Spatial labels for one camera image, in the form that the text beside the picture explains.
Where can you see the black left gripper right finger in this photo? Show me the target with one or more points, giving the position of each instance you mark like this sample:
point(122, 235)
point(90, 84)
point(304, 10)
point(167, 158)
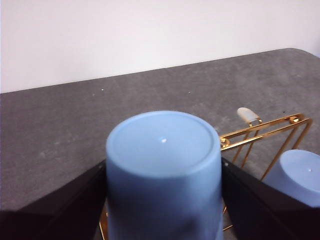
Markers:
point(270, 217)

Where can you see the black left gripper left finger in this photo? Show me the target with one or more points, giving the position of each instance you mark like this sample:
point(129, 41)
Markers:
point(55, 220)

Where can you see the blue ribbed plastic cup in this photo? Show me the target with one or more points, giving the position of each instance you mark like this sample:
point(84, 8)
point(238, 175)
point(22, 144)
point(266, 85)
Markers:
point(295, 177)
point(162, 175)

